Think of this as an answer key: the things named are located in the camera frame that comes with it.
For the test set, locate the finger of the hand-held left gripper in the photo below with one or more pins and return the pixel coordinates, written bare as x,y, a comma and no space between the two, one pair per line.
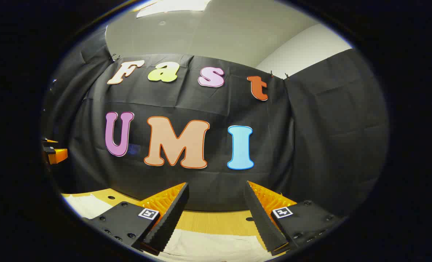
49,140
59,155

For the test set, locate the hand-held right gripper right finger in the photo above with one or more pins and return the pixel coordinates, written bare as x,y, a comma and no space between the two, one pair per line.
261,222

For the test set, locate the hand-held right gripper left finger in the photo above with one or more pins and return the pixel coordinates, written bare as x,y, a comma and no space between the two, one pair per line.
172,222

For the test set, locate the white jeans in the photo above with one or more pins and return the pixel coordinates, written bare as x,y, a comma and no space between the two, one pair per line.
216,247

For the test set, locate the ceiling light panel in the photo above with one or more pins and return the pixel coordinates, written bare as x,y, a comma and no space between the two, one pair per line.
172,7

